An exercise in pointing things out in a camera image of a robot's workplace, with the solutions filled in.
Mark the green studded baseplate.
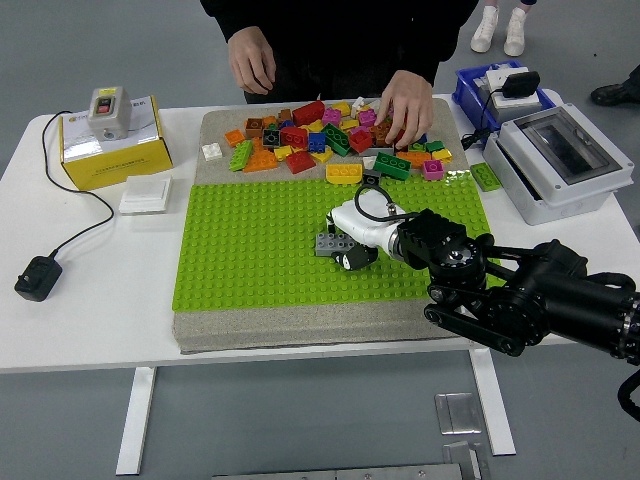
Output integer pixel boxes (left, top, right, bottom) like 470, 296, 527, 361
170, 174, 504, 312

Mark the black adapter cord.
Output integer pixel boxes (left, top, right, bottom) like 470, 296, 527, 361
41, 112, 115, 260

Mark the dark green long brick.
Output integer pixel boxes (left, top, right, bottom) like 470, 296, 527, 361
373, 151, 413, 180
319, 122, 354, 156

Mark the metal floor bracket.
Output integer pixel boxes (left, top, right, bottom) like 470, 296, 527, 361
442, 439, 494, 480

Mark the white socket block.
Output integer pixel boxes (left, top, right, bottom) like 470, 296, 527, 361
474, 79, 544, 113

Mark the black hand cable loop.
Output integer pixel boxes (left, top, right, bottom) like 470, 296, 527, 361
353, 183, 420, 224

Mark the robot right hand white shell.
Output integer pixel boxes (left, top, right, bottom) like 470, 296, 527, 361
326, 191, 402, 273

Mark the black charger plug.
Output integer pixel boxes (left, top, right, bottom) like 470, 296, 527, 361
501, 70, 542, 100

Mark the black charger cable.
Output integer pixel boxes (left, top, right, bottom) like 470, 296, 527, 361
458, 85, 506, 152

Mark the red long brick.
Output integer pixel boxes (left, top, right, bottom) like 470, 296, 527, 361
291, 100, 326, 127

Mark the person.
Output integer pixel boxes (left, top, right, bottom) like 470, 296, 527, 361
590, 63, 640, 107
199, 0, 481, 106
469, 0, 532, 57

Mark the metal floor rail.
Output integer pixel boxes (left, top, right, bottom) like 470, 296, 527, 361
212, 462, 466, 480

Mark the person's right hand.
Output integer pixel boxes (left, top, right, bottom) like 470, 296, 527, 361
228, 25, 278, 96

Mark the grey enclosure with clear lid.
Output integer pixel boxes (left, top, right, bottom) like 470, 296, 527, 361
482, 103, 636, 226

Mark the white table leg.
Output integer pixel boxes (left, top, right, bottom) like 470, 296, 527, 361
115, 367, 158, 476
468, 348, 516, 457

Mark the black power adapter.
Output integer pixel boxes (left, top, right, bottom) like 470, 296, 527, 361
13, 255, 64, 302

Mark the orange large brick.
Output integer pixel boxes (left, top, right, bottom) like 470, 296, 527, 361
243, 147, 280, 174

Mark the metal floor plate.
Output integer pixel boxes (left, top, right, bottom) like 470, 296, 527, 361
433, 392, 484, 436

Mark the orange long brick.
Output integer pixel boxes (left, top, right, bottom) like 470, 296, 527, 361
397, 150, 432, 169

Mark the grey push-button switch box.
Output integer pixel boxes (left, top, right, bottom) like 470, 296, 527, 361
86, 85, 133, 143

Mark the grey building brick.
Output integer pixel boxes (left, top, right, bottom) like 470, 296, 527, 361
314, 231, 359, 258

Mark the yellow long brick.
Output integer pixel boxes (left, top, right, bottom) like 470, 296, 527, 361
325, 163, 364, 185

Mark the person's left hand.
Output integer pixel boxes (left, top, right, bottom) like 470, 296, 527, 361
374, 68, 435, 150

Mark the white wall switch plate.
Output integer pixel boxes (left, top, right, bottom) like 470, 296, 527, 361
118, 174, 174, 216

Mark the blue plastic bin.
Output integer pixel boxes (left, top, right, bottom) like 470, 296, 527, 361
452, 59, 559, 146

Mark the grey-brown foam mat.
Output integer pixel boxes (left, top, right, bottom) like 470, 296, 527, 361
172, 97, 496, 355

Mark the yellow cardboard box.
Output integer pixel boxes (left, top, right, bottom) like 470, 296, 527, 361
58, 94, 175, 191

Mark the lime green long brick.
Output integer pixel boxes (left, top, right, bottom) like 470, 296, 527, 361
228, 140, 255, 173

